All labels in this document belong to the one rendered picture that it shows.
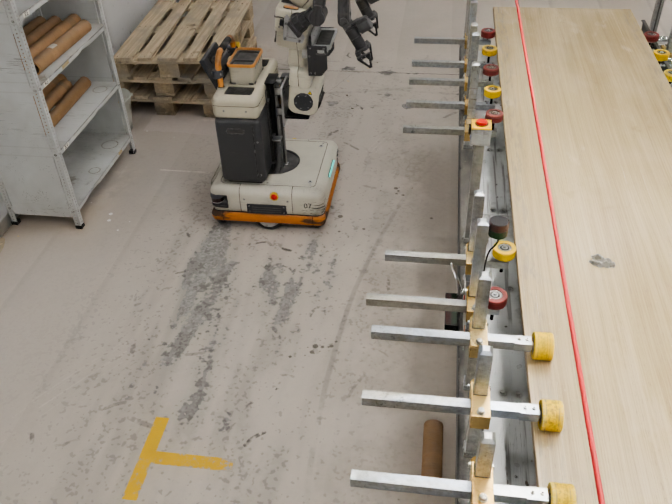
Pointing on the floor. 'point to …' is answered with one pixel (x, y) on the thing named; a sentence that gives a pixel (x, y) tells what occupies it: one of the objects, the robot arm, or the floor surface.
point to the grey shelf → (72, 189)
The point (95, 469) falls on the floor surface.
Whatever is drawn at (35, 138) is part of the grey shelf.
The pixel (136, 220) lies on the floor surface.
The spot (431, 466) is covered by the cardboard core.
